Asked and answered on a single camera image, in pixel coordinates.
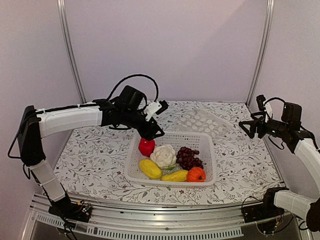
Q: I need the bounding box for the white cauliflower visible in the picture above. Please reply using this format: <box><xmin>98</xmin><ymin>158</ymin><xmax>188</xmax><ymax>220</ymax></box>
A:
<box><xmin>150</xmin><ymin>144</ymin><xmax>177</xmax><ymax>169</ymax></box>

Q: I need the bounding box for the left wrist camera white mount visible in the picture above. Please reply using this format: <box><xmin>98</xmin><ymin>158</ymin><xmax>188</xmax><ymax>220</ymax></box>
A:
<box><xmin>143</xmin><ymin>100</ymin><xmax>169</xmax><ymax>122</ymax></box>

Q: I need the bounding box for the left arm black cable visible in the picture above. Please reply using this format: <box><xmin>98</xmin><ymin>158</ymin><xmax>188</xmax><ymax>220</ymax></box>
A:
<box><xmin>107</xmin><ymin>73</ymin><xmax>160</xmax><ymax>103</ymax></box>

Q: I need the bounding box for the orange mini pumpkin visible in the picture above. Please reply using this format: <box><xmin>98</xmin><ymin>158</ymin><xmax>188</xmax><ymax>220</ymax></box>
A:
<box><xmin>186</xmin><ymin>167</ymin><xmax>206</xmax><ymax>183</ymax></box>

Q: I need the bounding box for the red bell pepper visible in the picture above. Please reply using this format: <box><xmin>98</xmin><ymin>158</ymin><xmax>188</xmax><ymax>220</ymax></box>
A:
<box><xmin>138</xmin><ymin>138</ymin><xmax>156</xmax><ymax>158</ymax></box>

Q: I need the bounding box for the right aluminium frame post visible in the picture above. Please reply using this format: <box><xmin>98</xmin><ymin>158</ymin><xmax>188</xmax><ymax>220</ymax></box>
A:
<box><xmin>245</xmin><ymin>0</ymin><xmax>275</xmax><ymax>107</ymax></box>

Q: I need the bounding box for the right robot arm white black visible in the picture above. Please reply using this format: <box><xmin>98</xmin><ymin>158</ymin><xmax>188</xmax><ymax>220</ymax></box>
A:
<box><xmin>238</xmin><ymin>95</ymin><xmax>320</xmax><ymax>232</ymax></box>

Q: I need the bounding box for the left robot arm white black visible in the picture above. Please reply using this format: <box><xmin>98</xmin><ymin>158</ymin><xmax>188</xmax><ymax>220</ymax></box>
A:
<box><xmin>13</xmin><ymin>85</ymin><xmax>169</xmax><ymax>217</ymax></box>

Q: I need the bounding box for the yellow squash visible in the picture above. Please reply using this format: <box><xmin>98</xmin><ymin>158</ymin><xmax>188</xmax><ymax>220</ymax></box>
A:
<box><xmin>139</xmin><ymin>159</ymin><xmax>163</xmax><ymax>179</ymax></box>
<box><xmin>161</xmin><ymin>170</ymin><xmax>188</xmax><ymax>182</ymax></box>

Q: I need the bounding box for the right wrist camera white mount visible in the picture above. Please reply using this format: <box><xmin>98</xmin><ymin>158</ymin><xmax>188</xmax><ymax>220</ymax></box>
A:
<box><xmin>256</xmin><ymin>94</ymin><xmax>273</xmax><ymax>123</ymax></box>

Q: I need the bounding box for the dark red grape bunch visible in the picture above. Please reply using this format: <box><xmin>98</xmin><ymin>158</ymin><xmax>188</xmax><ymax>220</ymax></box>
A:
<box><xmin>176</xmin><ymin>146</ymin><xmax>204</xmax><ymax>171</ymax></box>

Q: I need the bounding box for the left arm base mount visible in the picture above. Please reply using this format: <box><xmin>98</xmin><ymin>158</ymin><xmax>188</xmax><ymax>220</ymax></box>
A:
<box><xmin>48</xmin><ymin>197</ymin><xmax>93</xmax><ymax>223</ymax></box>

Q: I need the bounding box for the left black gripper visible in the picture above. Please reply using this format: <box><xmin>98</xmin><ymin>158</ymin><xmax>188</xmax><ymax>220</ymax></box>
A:
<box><xmin>121</xmin><ymin>108</ymin><xmax>165</xmax><ymax>141</ymax></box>

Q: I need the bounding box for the yellow squash left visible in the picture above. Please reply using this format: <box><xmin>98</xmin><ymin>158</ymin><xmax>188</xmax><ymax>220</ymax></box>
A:
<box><xmin>139</xmin><ymin>159</ymin><xmax>163</xmax><ymax>179</ymax></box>

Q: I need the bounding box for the aluminium front rail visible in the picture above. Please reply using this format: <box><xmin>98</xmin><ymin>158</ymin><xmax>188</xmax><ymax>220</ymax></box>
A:
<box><xmin>21</xmin><ymin>193</ymin><xmax>316</xmax><ymax>240</ymax></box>

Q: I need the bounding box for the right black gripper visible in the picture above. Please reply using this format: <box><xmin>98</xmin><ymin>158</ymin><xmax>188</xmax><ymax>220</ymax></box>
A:
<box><xmin>240</xmin><ymin>111</ymin><xmax>290</xmax><ymax>139</ymax></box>

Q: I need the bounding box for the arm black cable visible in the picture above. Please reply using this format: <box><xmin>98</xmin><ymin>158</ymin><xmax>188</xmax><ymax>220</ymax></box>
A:
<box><xmin>262</xmin><ymin>96</ymin><xmax>287</xmax><ymax>121</ymax></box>
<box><xmin>107</xmin><ymin>73</ymin><xmax>160</xmax><ymax>103</ymax></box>

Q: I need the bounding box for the white plastic mesh basket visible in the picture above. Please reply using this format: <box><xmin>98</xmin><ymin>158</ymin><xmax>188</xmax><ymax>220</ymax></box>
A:
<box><xmin>124</xmin><ymin>132</ymin><xmax>217</xmax><ymax>188</ymax></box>

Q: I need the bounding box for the floral patterned table mat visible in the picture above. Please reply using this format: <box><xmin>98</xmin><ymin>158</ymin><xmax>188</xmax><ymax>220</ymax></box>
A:
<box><xmin>54</xmin><ymin>101</ymin><xmax>284</xmax><ymax>206</ymax></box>

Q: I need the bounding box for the left aluminium frame post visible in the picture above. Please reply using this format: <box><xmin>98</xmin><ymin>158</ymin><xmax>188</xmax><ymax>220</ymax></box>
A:
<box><xmin>56</xmin><ymin>0</ymin><xmax>87</xmax><ymax>103</ymax></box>

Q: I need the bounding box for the aluminium frame post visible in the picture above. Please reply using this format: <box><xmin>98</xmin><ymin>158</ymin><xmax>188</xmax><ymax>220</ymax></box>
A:
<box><xmin>245</xmin><ymin>0</ymin><xmax>275</xmax><ymax>107</ymax></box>
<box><xmin>56</xmin><ymin>0</ymin><xmax>87</xmax><ymax>103</ymax></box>

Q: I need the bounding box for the clear zip top bag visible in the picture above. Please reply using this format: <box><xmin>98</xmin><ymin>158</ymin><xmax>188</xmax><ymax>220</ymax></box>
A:
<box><xmin>175</xmin><ymin>108</ymin><xmax>234</xmax><ymax>139</ymax></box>

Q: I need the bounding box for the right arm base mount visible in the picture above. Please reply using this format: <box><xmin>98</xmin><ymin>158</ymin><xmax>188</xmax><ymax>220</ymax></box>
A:
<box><xmin>241</xmin><ymin>201</ymin><xmax>285</xmax><ymax>235</ymax></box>

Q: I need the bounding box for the yellow squash right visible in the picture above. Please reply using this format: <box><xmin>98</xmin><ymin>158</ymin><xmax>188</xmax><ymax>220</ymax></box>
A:
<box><xmin>161</xmin><ymin>170</ymin><xmax>188</xmax><ymax>182</ymax></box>

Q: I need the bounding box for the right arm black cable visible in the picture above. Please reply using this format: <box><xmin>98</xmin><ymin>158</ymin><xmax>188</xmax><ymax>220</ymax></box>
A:
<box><xmin>262</xmin><ymin>96</ymin><xmax>287</xmax><ymax>121</ymax></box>

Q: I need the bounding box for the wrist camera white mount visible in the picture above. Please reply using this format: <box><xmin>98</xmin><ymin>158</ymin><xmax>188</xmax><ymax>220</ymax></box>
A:
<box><xmin>256</xmin><ymin>94</ymin><xmax>273</xmax><ymax>123</ymax></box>
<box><xmin>143</xmin><ymin>100</ymin><xmax>169</xmax><ymax>122</ymax></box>

